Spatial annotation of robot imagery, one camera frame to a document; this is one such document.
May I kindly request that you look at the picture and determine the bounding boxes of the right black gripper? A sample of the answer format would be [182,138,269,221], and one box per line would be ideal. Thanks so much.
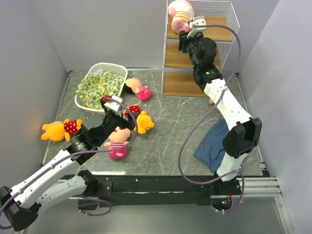
[177,31,203,70]

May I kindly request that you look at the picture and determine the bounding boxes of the pink striped doll front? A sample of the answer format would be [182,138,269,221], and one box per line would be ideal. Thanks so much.
[104,127,130,159]

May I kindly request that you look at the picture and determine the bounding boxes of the orange bear plush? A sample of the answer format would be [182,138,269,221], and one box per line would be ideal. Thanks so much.
[41,119,83,142]
[123,104,155,134]

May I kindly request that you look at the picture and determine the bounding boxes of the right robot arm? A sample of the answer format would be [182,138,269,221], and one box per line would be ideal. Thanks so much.
[178,30,262,195]

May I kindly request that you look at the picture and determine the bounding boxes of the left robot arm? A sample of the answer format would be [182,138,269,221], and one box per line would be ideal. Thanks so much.
[0,110,138,232]

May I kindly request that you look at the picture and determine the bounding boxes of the pink doll near basket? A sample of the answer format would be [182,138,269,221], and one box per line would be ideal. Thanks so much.
[124,78,152,101]

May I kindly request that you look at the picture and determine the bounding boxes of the lemon print cloth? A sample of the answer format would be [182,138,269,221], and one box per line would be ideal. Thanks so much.
[76,71,124,110]

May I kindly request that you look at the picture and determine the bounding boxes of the white plastic basket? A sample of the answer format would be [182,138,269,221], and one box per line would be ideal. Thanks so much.
[74,62,128,114]

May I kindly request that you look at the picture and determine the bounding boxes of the blue checkered cloth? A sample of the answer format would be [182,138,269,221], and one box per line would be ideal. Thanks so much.
[194,119,229,173]

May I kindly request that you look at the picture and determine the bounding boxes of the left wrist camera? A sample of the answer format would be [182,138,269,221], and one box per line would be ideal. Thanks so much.
[100,95,124,113]

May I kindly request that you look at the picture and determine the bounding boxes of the white wire wooden shelf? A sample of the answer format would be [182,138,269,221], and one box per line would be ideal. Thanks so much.
[162,0,240,97]

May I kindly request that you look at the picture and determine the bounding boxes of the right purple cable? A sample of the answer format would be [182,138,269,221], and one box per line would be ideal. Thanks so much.
[177,23,244,213]

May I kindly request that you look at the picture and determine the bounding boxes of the purple cable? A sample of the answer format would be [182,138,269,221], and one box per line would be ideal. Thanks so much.
[0,96,138,230]
[177,23,244,213]

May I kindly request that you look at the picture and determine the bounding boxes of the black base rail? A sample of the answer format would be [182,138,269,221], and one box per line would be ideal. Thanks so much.
[52,174,281,212]

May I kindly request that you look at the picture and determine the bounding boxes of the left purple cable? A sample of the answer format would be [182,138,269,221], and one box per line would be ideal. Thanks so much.
[0,96,138,230]

